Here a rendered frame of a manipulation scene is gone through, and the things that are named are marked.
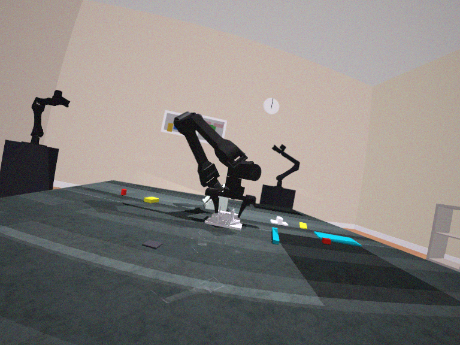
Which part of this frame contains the cyan square plate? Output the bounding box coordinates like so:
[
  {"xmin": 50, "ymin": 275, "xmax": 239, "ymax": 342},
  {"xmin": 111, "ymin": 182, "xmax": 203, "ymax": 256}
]
[{"xmin": 314, "ymin": 231, "xmax": 361, "ymax": 247}]

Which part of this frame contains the cyan long flat bar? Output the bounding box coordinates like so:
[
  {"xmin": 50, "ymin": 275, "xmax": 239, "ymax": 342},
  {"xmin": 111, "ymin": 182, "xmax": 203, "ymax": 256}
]
[{"xmin": 272, "ymin": 228, "xmax": 279, "ymax": 244}]

